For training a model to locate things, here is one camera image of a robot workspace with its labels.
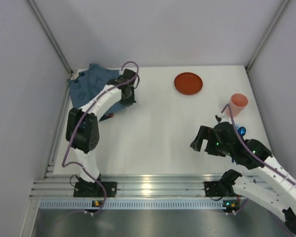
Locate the blue letter-print placemat cloth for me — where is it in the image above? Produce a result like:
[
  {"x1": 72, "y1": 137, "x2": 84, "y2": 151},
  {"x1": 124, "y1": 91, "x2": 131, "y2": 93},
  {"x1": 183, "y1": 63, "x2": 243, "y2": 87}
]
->
[{"x1": 68, "y1": 64, "x2": 119, "y2": 108}]

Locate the red round plate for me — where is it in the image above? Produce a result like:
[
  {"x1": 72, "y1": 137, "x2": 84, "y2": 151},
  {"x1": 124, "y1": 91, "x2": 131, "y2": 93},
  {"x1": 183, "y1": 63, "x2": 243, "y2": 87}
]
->
[{"x1": 174, "y1": 72, "x2": 203, "y2": 95}]

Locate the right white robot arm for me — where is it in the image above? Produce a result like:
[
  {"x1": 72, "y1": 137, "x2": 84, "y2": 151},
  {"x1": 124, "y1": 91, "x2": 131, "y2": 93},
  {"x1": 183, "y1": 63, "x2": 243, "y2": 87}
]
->
[{"x1": 190, "y1": 121, "x2": 296, "y2": 235}]

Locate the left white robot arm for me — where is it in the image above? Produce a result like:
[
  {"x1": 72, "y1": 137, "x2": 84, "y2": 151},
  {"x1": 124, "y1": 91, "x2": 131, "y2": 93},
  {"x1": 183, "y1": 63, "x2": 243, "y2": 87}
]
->
[{"x1": 62, "y1": 69, "x2": 138, "y2": 185}]

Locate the blue spoon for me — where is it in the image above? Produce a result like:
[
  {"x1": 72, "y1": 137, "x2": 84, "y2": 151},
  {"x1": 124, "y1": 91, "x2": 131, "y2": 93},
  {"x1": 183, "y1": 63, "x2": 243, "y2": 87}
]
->
[{"x1": 237, "y1": 126, "x2": 247, "y2": 137}]

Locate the pink plastic cup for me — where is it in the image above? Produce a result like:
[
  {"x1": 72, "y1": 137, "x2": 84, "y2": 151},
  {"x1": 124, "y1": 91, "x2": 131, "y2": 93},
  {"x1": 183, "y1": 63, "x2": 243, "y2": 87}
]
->
[{"x1": 226, "y1": 93, "x2": 248, "y2": 117}]

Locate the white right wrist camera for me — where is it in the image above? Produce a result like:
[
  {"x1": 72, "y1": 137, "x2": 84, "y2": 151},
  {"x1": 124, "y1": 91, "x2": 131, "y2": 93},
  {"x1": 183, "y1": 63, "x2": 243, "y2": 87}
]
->
[{"x1": 215, "y1": 114, "x2": 229, "y2": 123}]

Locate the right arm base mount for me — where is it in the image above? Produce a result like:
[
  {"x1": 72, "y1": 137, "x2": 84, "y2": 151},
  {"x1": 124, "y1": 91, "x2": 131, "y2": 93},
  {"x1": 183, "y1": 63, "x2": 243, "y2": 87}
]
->
[{"x1": 204, "y1": 181, "x2": 236, "y2": 198}]

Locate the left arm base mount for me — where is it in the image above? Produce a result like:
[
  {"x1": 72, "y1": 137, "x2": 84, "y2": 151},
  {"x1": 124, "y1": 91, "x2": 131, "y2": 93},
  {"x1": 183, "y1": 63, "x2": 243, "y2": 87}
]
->
[{"x1": 73, "y1": 180, "x2": 117, "y2": 198}]

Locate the aluminium mounting rail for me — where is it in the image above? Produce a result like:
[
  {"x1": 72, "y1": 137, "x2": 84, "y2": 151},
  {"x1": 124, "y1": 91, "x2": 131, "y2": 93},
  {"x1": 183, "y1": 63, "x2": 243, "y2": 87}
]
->
[{"x1": 31, "y1": 160, "x2": 269, "y2": 198}]

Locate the perforated cable tray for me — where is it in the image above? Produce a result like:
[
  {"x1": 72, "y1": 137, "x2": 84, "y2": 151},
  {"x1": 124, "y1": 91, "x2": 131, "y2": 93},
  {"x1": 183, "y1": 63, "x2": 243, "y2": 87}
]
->
[{"x1": 39, "y1": 199, "x2": 242, "y2": 210}]

